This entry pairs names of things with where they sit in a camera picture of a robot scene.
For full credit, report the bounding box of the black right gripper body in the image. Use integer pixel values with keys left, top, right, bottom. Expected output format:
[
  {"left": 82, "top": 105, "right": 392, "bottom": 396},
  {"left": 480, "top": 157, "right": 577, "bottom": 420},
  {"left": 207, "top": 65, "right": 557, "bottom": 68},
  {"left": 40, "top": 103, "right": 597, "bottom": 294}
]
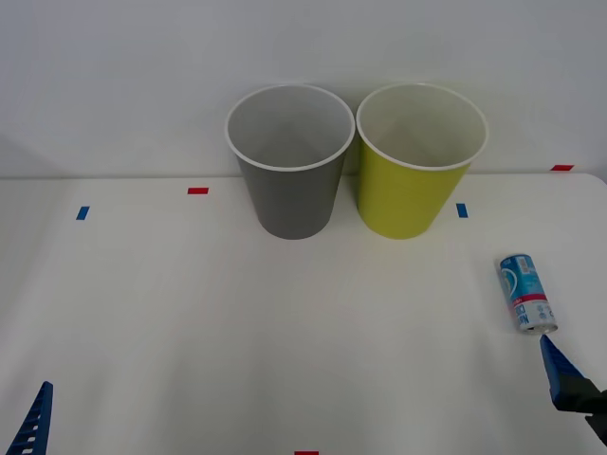
[{"left": 583, "top": 388, "right": 607, "bottom": 447}]

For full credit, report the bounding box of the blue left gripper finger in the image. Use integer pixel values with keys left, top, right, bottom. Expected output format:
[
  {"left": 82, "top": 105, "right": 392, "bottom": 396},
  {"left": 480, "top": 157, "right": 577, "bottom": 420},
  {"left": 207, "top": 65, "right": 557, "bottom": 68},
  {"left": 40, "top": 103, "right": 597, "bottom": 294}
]
[{"left": 0, "top": 380, "right": 55, "bottom": 455}]

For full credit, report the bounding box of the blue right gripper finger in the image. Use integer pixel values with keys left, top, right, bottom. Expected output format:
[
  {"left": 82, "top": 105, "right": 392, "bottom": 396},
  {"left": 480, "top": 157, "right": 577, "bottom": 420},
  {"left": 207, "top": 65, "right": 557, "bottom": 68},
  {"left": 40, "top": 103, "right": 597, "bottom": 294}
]
[{"left": 539, "top": 334, "right": 604, "bottom": 414}]

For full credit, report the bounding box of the blue drink can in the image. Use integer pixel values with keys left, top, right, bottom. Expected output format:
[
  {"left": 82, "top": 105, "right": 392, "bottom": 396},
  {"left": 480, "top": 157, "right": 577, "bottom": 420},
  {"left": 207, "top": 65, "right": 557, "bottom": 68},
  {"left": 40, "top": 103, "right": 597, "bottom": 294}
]
[{"left": 499, "top": 252, "right": 560, "bottom": 337}]

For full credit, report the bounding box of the yellow-green plastic waste bin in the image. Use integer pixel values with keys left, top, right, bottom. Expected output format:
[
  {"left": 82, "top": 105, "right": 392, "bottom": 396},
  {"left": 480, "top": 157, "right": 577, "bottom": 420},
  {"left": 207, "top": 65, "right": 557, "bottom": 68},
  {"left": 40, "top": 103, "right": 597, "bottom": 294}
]
[{"left": 355, "top": 82, "right": 489, "bottom": 241}]

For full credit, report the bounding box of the grey plastic waste bin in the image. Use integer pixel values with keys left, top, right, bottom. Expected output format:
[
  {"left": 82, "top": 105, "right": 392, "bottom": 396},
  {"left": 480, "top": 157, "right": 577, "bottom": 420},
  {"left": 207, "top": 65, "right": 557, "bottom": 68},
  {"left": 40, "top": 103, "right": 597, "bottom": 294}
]
[{"left": 224, "top": 82, "right": 357, "bottom": 241}]

